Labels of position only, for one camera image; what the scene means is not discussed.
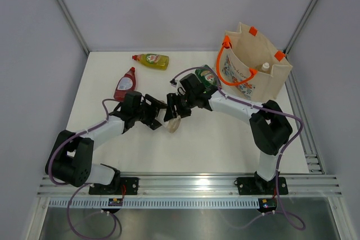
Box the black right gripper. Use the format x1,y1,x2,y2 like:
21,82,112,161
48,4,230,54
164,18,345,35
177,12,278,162
164,92,196,122

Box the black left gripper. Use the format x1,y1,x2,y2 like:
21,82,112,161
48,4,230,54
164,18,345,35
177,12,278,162
133,94,167,129

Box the clear pale soap bottle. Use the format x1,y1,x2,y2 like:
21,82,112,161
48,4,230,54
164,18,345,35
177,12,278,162
158,109,181,133

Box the amber liquid bottle white cap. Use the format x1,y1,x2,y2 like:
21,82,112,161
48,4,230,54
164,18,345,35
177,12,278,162
259,62,271,74

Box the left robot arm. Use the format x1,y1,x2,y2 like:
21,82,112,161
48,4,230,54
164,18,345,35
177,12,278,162
45,91,167,194

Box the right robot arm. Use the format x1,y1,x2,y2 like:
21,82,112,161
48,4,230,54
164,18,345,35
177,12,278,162
163,74,293,193

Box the red dish soap bottle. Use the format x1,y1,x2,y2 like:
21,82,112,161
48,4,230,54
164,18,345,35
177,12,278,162
113,67,136,102

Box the yellow dish soap bottle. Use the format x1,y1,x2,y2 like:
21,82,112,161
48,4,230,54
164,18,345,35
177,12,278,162
132,53,169,70

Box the green dish soap bottle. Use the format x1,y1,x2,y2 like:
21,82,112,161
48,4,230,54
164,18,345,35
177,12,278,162
195,65,221,89

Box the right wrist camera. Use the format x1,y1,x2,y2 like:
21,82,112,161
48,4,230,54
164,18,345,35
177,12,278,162
170,79,180,88

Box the aluminium mounting rail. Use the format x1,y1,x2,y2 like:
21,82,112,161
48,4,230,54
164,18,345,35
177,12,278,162
36,174,343,198

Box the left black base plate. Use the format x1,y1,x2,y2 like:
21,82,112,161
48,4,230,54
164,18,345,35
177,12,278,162
89,176,139,196

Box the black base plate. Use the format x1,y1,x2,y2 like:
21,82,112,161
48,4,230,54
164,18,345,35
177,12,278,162
89,176,139,196
234,176,276,196

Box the beige canvas bag orange handles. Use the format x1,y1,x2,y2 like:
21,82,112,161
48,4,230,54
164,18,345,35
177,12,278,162
214,22,293,102

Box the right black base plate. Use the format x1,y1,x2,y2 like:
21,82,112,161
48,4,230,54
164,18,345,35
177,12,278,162
234,176,276,196

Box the right aluminium frame post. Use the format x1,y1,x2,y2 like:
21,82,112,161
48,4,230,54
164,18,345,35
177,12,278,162
283,0,337,55

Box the aluminium frame post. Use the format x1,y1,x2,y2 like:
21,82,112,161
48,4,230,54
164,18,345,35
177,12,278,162
55,0,90,56
283,0,337,55

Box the white slotted cable duct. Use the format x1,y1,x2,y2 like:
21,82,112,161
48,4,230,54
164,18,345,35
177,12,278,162
48,198,261,210

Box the left aluminium frame post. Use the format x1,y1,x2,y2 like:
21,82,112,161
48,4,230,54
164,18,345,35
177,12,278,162
55,0,90,56

